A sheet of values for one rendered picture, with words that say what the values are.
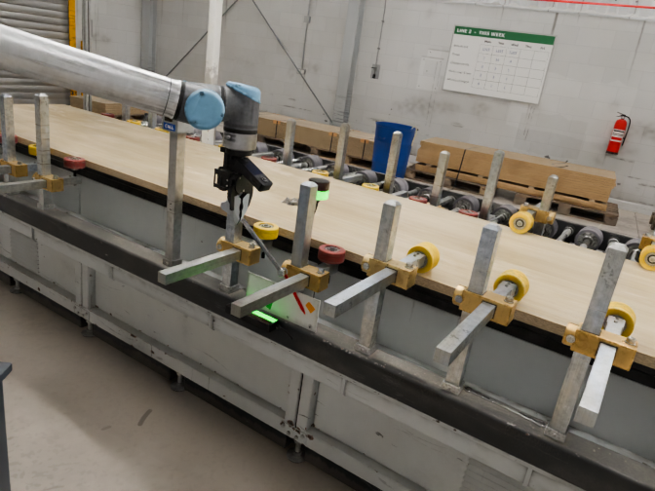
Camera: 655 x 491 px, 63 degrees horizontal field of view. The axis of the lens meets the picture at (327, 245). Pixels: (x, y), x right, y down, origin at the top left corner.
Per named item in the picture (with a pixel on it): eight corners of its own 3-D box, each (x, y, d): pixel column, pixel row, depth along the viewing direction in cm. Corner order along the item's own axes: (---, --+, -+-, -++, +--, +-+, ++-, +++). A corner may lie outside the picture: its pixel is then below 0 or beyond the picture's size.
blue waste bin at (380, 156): (400, 184, 694) (410, 128, 670) (360, 174, 717) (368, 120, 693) (414, 178, 744) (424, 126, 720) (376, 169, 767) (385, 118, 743)
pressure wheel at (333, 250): (330, 290, 156) (336, 254, 152) (308, 282, 160) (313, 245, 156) (345, 283, 163) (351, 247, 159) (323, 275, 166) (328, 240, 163)
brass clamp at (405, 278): (405, 290, 132) (409, 272, 130) (358, 274, 138) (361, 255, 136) (415, 283, 137) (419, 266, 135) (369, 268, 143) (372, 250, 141)
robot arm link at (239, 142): (264, 133, 145) (240, 135, 137) (262, 152, 146) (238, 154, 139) (239, 128, 149) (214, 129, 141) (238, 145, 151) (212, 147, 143)
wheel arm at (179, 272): (166, 288, 138) (166, 273, 136) (156, 284, 139) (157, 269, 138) (271, 251, 173) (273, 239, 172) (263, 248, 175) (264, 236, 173)
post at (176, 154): (172, 268, 179) (177, 132, 164) (161, 263, 181) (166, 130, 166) (181, 265, 183) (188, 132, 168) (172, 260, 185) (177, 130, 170)
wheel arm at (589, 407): (595, 430, 86) (601, 411, 85) (571, 420, 88) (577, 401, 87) (623, 326, 127) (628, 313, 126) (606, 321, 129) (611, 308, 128)
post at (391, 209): (365, 372, 145) (396, 203, 129) (353, 367, 147) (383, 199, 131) (370, 367, 148) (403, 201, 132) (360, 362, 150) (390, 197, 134)
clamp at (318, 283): (318, 293, 147) (320, 277, 146) (279, 278, 154) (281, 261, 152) (328, 287, 152) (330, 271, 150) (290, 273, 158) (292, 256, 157)
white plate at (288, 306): (315, 333, 151) (319, 301, 147) (245, 301, 163) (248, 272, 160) (316, 332, 151) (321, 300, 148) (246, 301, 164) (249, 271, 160)
